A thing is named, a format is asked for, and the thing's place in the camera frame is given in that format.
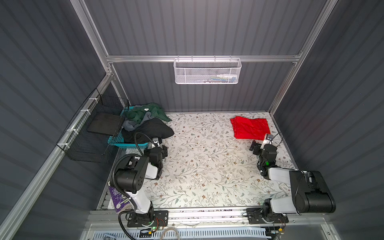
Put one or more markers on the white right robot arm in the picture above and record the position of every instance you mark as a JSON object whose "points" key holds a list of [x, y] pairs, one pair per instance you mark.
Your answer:
{"points": [[310, 193]]}

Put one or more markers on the grey t shirt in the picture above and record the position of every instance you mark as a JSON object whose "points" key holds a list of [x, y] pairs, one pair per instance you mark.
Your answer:
{"points": [[130, 125]]}

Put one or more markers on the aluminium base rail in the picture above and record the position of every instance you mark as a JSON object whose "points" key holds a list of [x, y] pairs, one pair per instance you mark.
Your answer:
{"points": [[200, 217]]}

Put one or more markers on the green t shirt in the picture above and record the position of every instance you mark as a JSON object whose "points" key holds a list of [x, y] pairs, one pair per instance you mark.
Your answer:
{"points": [[152, 110]]}

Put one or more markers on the black t shirt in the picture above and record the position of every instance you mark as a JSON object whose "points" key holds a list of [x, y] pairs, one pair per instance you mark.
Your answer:
{"points": [[153, 128]]}

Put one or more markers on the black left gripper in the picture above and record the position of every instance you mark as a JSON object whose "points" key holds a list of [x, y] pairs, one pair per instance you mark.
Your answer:
{"points": [[162, 152]]}

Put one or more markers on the black wire mesh basket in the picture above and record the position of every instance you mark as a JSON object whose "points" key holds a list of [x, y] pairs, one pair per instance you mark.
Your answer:
{"points": [[86, 139]]}

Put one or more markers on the white slotted cable duct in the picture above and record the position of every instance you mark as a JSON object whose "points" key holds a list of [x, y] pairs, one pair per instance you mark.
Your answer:
{"points": [[243, 233]]}

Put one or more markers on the purple booklet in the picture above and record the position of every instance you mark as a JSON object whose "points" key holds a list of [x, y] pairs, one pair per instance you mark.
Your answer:
{"points": [[119, 201]]}

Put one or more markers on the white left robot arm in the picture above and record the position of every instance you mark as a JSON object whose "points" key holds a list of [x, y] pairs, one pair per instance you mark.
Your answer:
{"points": [[127, 180]]}

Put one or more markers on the red t shirt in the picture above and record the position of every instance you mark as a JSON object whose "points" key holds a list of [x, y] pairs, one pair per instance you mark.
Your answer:
{"points": [[250, 129]]}

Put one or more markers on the aluminium horizontal frame bar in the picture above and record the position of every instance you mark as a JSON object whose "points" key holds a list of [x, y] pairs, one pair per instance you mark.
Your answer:
{"points": [[195, 58]]}

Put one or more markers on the aluminium corner frame post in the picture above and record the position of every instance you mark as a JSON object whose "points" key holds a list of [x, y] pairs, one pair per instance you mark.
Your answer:
{"points": [[303, 53]]}

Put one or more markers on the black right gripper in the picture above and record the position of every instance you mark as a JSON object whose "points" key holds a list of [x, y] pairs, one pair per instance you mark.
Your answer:
{"points": [[258, 148]]}

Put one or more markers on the white wire mesh basket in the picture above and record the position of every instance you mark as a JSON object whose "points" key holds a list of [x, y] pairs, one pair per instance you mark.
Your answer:
{"points": [[207, 73]]}

